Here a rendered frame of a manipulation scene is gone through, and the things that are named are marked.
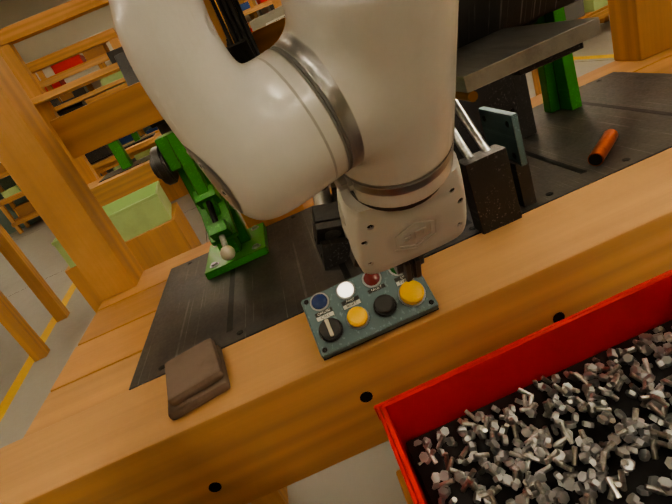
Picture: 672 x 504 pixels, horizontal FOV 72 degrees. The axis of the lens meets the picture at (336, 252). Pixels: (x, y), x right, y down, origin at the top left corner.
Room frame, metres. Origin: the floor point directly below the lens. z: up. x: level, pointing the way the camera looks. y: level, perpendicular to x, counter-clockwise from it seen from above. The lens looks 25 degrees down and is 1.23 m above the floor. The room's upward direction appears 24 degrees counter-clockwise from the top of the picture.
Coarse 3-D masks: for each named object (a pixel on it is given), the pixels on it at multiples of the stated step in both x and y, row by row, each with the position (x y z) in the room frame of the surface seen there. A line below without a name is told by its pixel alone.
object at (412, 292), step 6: (408, 282) 0.47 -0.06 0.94; (414, 282) 0.46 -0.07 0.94; (402, 288) 0.46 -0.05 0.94; (408, 288) 0.46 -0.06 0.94; (414, 288) 0.46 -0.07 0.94; (420, 288) 0.46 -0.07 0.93; (402, 294) 0.46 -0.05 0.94; (408, 294) 0.46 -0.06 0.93; (414, 294) 0.45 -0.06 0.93; (420, 294) 0.45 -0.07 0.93; (402, 300) 0.46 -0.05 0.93; (408, 300) 0.45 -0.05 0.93; (414, 300) 0.45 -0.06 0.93; (420, 300) 0.45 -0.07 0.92
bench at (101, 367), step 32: (608, 64) 1.14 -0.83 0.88; (640, 64) 1.04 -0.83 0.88; (192, 256) 1.08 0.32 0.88; (160, 288) 0.96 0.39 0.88; (96, 320) 0.94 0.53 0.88; (128, 320) 0.87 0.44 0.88; (96, 352) 0.78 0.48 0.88; (128, 352) 0.73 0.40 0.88; (64, 384) 0.72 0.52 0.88; (96, 384) 0.67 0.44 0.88; (128, 384) 0.63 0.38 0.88; (64, 416) 0.61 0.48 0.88
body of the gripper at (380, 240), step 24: (456, 168) 0.31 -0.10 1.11; (456, 192) 0.32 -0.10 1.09; (360, 216) 0.31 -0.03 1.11; (384, 216) 0.31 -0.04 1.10; (408, 216) 0.32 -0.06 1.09; (432, 216) 0.33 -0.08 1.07; (456, 216) 0.34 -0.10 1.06; (360, 240) 0.33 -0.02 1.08; (384, 240) 0.33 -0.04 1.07; (408, 240) 0.34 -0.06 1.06; (432, 240) 0.35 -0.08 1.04; (360, 264) 0.35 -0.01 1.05; (384, 264) 0.35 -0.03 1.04
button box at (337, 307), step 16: (384, 272) 0.50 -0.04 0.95; (336, 288) 0.50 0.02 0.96; (368, 288) 0.49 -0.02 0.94; (384, 288) 0.48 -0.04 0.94; (304, 304) 0.50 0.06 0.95; (336, 304) 0.49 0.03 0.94; (352, 304) 0.48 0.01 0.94; (368, 304) 0.47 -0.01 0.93; (400, 304) 0.46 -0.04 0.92; (416, 304) 0.45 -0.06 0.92; (432, 304) 0.45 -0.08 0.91; (320, 320) 0.48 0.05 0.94; (368, 320) 0.46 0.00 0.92; (384, 320) 0.45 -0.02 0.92; (400, 320) 0.45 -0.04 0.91; (320, 336) 0.46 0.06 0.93; (352, 336) 0.45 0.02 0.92; (368, 336) 0.44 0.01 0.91; (320, 352) 0.45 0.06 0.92; (336, 352) 0.44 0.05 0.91
